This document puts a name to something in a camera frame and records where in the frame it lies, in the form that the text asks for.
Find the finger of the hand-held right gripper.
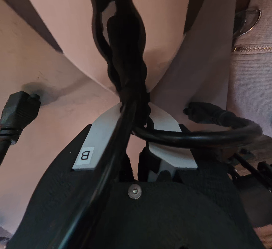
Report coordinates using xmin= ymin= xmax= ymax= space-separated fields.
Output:
xmin=127 ymin=0 xmax=193 ymax=92
xmin=15 ymin=0 xmax=122 ymax=97

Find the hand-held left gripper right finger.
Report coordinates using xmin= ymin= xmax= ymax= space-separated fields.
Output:
xmin=138 ymin=102 xmax=198 ymax=182

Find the black chair base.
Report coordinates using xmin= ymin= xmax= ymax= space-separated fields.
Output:
xmin=230 ymin=147 xmax=272 ymax=192

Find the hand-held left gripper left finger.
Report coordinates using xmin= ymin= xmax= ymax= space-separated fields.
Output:
xmin=72 ymin=102 xmax=124 ymax=171

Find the black power cord with plug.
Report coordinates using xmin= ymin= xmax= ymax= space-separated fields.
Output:
xmin=49 ymin=15 xmax=149 ymax=249

